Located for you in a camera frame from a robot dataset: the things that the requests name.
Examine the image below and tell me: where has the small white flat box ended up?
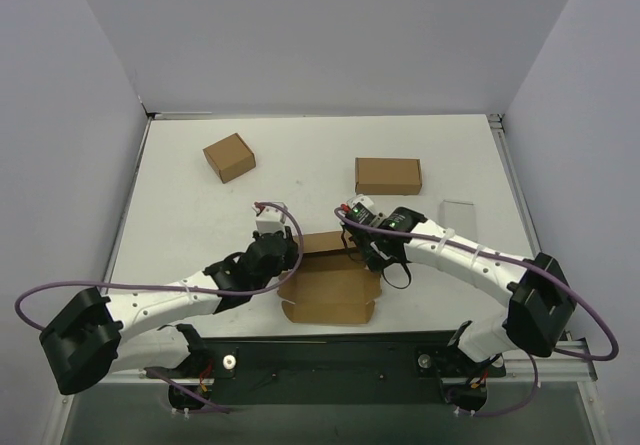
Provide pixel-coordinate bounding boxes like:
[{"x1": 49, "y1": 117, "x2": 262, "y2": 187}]
[{"x1": 438, "y1": 200, "x2": 478, "y2": 242}]

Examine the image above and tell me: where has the small square cardboard box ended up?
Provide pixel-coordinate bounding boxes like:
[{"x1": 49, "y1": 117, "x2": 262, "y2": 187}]
[{"x1": 203, "y1": 133, "x2": 256, "y2": 184}]

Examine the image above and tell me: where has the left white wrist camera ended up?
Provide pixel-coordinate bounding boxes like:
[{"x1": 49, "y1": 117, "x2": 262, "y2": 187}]
[{"x1": 253, "y1": 202, "x2": 287, "y2": 235}]

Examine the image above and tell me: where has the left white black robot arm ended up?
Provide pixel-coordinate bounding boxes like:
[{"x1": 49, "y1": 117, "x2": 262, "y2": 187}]
[{"x1": 39, "y1": 228, "x2": 300, "y2": 395}]

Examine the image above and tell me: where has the purple cable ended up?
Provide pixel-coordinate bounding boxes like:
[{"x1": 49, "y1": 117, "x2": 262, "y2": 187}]
[
  {"x1": 13, "y1": 200, "x2": 304, "y2": 414},
  {"x1": 333, "y1": 205, "x2": 619, "y2": 419}
]

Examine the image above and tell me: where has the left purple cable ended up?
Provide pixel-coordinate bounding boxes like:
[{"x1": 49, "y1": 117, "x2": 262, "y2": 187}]
[{"x1": 13, "y1": 200, "x2": 304, "y2": 414}]

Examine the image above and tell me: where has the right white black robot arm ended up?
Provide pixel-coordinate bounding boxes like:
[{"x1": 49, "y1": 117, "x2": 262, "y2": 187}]
[{"x1": 335, "y1": 203, "x2": 577, "y2": 363}]

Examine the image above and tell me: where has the rectangular closed cardboard box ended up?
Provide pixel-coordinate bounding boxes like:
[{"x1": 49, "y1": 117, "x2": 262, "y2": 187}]
[{"x1": 355, "y1": 157, "x2": 422, "y2": 196}]

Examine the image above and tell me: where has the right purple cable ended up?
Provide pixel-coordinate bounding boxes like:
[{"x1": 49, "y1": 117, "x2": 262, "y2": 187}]
[{"x1": 333, "y1": 205, "x2": 619, "y2": 419}]

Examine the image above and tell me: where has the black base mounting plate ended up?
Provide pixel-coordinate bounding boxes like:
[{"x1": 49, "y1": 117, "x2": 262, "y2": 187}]
[{"x1": 166, "y1": 331, "x2": 506, "y2": 407}]

